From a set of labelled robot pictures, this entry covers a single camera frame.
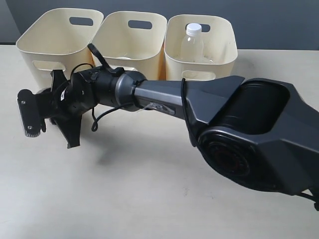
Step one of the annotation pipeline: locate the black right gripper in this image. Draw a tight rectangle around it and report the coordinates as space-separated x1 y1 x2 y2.
37 70 96 149

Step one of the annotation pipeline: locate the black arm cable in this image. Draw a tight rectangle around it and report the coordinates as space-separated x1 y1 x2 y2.
67 43 150 132

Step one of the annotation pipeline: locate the cream bin middle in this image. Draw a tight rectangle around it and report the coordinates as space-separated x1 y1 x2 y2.
92 11 167 80

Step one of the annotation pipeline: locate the cream bin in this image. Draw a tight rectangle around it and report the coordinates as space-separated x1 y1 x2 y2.
164 14 238 81
92 11 167 80
16 8 104 88

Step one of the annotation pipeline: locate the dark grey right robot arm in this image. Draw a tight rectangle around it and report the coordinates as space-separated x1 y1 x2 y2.
36 67 319 201

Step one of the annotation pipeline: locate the clear bottle white cap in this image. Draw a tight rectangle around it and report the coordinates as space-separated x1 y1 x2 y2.
180 23 204 63

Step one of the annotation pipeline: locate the cream bin left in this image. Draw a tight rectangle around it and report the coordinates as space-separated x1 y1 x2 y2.
16 8 104 88

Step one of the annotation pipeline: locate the cream bin right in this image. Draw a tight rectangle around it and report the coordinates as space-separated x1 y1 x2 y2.
164 14 238 81

